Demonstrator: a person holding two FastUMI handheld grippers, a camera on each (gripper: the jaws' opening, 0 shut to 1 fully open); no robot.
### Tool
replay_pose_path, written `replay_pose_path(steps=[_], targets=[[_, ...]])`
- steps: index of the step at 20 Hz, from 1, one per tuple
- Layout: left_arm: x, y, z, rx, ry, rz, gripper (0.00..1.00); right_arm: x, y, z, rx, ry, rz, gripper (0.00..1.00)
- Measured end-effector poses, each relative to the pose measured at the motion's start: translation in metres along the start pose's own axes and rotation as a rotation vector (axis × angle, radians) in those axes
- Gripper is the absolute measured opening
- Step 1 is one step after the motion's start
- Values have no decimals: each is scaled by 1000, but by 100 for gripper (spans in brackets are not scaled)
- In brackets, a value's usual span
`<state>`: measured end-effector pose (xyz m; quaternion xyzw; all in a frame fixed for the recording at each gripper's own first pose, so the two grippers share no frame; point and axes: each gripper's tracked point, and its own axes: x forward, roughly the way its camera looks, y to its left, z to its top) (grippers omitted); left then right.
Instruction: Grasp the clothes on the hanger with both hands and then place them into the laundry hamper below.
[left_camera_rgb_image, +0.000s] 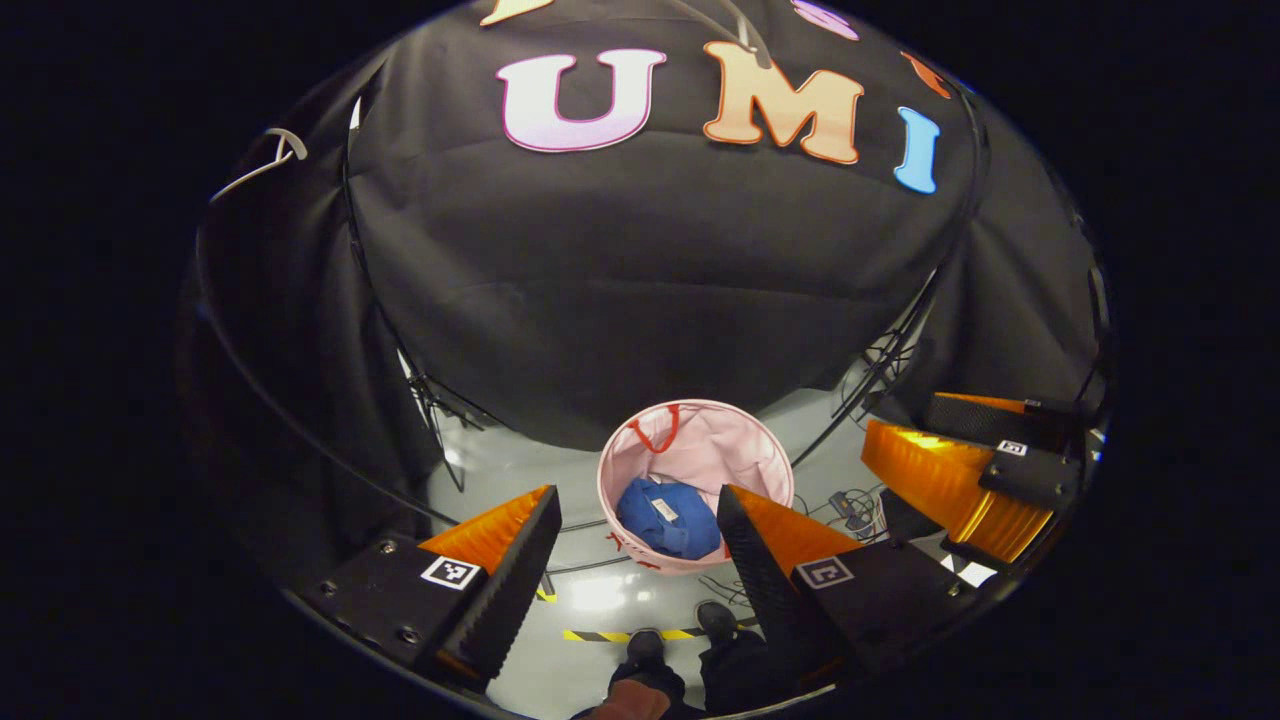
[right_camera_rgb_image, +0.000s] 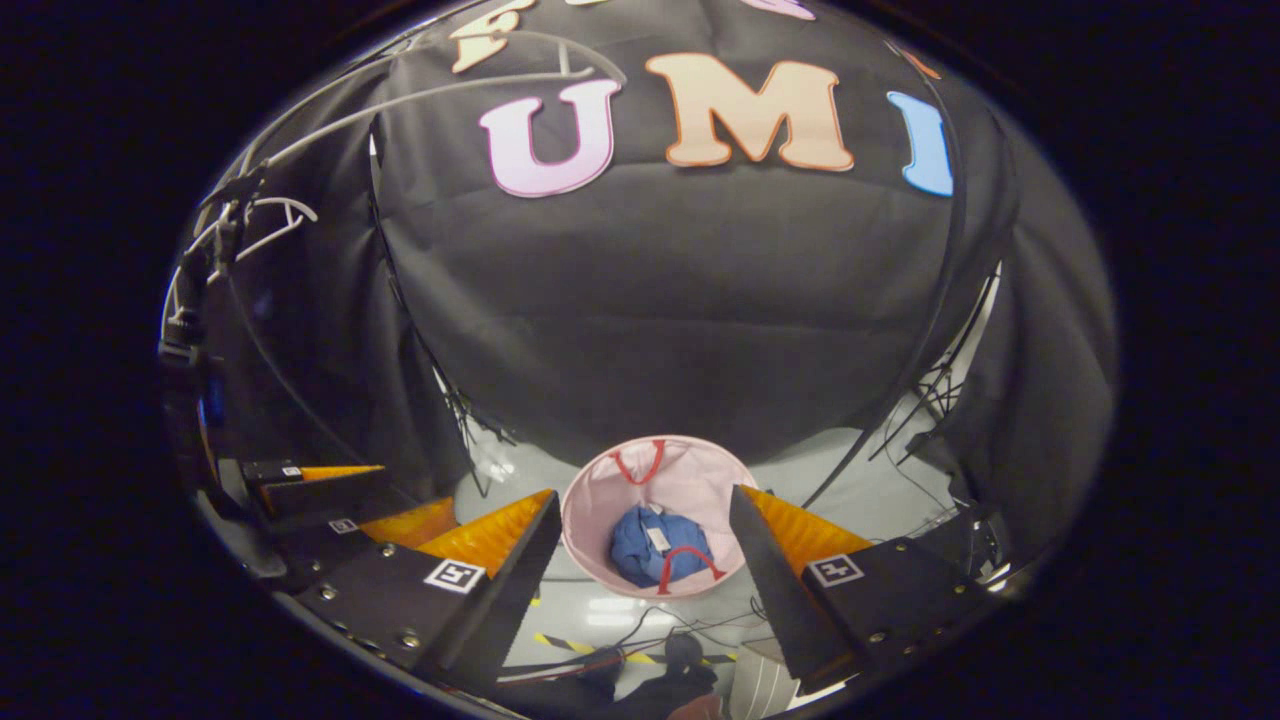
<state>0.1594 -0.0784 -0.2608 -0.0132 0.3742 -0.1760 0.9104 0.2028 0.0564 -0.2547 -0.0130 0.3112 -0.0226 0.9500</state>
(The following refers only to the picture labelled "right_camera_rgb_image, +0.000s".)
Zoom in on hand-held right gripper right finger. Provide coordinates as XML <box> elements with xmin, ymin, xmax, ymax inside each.
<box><xmin>728</xmin><ymin>485</ymin><xmax>1001</xmax><ymax>696</ymax></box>

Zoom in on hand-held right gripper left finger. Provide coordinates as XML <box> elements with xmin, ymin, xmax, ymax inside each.
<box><xmin>290</xmin><ymin>488</ymin><xmax>566</xmax><ymax>693</ymax></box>

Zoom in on blue corduroy jacket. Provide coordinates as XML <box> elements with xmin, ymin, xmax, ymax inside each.
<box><xmin>610</xmin><ymin>503</ymin><xmax>716</xmax><ymax>589</ymax></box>

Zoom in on pink laundry hamper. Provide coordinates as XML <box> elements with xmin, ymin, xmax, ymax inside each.
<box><xmin>560</xmin><ymin>435</ymin><xmax>761</xmax><ymax>601</ymax></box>

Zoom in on white clothes hanger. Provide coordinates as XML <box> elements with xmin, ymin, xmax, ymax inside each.
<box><xmin>265</xmin><ymin>30</ymin><xmax>626</xmax><ymax>171</ymax></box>
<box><xmin>185</xmin><ymin>195</ymin><xmax>319</xmax><ymax>263</ymax></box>

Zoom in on black clothes rack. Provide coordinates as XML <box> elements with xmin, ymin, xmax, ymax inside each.
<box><xmin>200</xmin><ymin>0</ymin><xmax>969</xmax><ymax>511</ymax></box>

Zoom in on black floor cables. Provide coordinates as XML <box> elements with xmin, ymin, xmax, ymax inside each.
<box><xmin>870</xmin><ymin>270</ymin><xmax>1001</xmax><ymax>521</ymax></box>
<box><xmin>440</xmin><ymin>380</ymin><xmax>521</xmax><ymax>491</ymax></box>

